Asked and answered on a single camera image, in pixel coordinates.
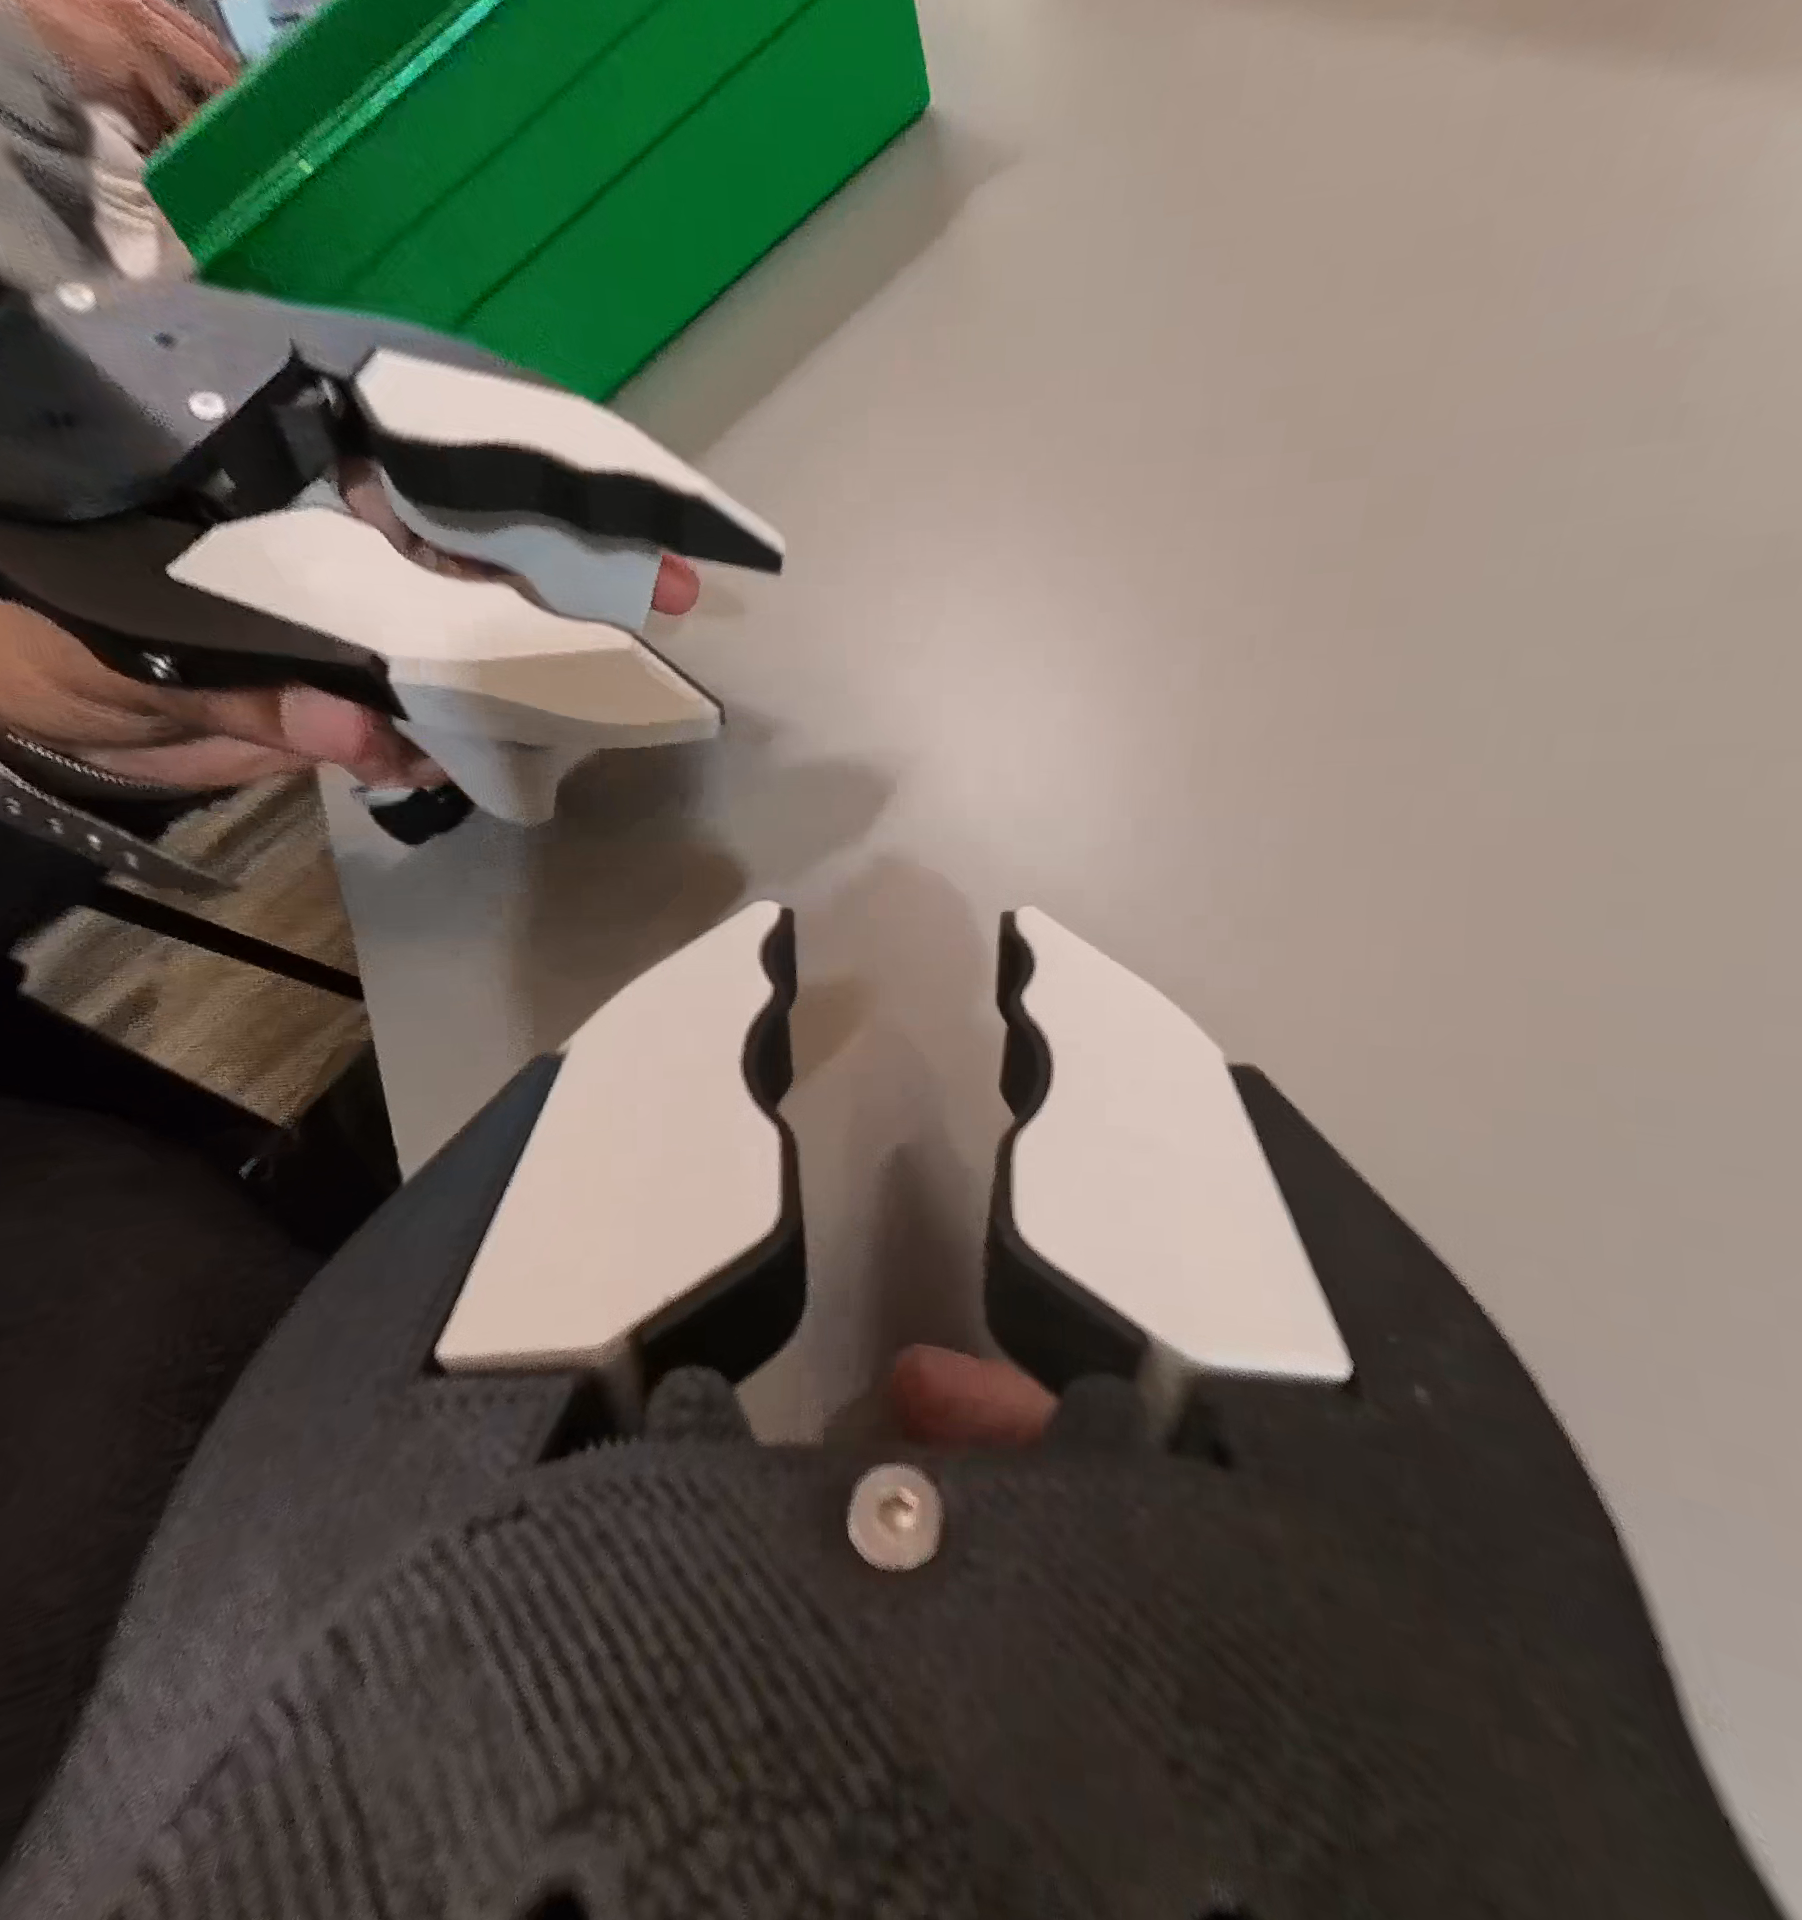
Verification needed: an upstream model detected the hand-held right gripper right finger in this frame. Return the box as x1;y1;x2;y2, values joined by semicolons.
984;905;1356;1454

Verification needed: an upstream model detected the person's left hand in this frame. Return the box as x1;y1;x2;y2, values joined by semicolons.
0;596;445;794

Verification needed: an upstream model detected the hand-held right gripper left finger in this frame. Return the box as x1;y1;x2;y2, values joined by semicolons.
432;901;814;1434

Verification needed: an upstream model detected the green plastic bin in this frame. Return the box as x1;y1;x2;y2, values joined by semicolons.
141;0;933;404

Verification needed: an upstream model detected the person's right hand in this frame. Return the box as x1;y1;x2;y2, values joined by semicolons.
889;1345;1061;1453

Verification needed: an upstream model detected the black perforated strap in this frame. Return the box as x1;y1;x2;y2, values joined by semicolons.
0;697;235;903

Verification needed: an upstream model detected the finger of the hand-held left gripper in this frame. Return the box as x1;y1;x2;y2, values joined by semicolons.
347;344;785;579
166;502;726;830

